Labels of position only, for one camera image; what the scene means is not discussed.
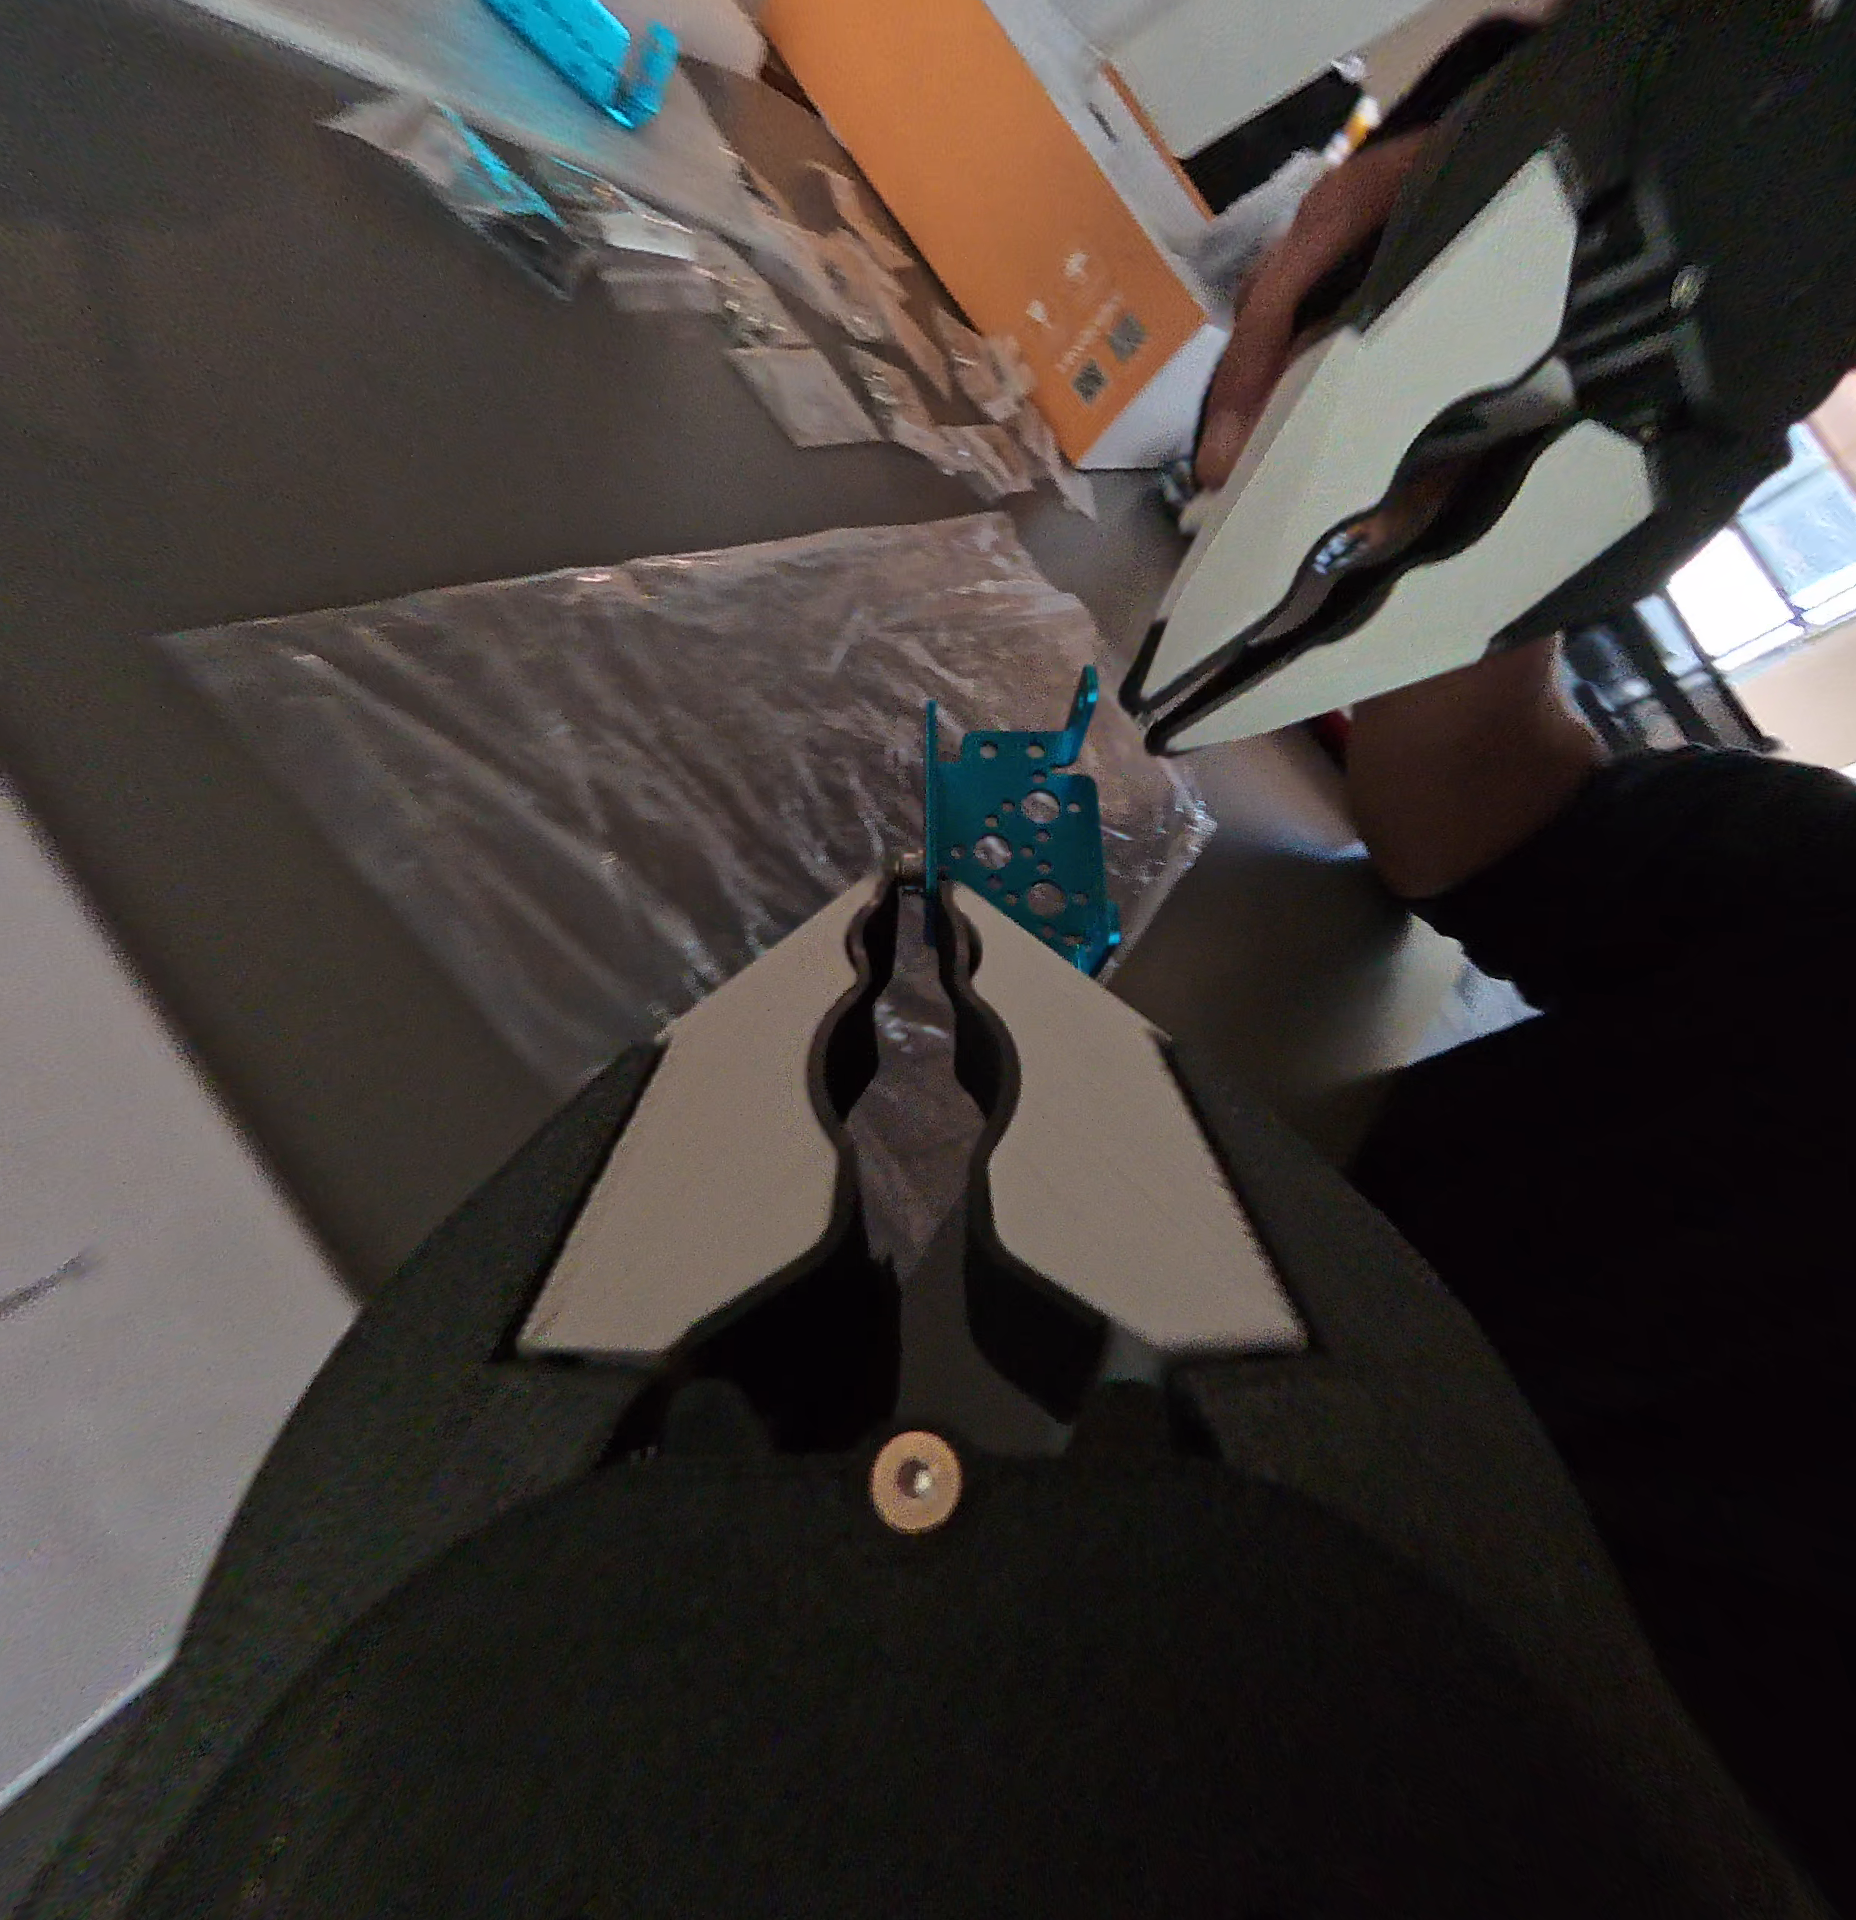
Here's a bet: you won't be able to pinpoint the white foam sheet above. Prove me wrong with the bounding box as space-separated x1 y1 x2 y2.
164 0 771 212

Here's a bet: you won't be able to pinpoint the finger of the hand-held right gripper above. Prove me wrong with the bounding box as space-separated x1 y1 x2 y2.
1142 417 1661 760
1121 148 1586 717

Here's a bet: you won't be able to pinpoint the scattered small parts bags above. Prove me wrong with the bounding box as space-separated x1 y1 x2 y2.
321 90 1103 518

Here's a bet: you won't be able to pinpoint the person's right hand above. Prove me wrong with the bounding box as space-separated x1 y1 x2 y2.
1190 125 1416 497

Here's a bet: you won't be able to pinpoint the white instruction manual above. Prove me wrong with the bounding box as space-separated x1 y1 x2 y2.
0 719 362 1824

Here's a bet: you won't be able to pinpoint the orange cardboard box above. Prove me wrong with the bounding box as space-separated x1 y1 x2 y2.
755 0 1230 470

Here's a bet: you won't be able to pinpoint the clear plastic bag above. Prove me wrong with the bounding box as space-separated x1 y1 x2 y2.
154 511 1216 1261

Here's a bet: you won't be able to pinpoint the bright window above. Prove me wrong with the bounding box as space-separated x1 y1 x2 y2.
1664 420 1856 663

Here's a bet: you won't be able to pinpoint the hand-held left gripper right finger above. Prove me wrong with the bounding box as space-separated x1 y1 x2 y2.
943 881 1308 1351

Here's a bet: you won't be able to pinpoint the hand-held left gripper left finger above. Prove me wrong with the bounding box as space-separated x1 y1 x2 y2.
514 874 889 1363

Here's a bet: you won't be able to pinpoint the blue U-shaped metal bracket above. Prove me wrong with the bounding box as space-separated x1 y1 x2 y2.
486 0 682 127

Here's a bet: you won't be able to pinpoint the blue perforated metal bracket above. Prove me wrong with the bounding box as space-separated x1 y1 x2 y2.
905 664 1125 983

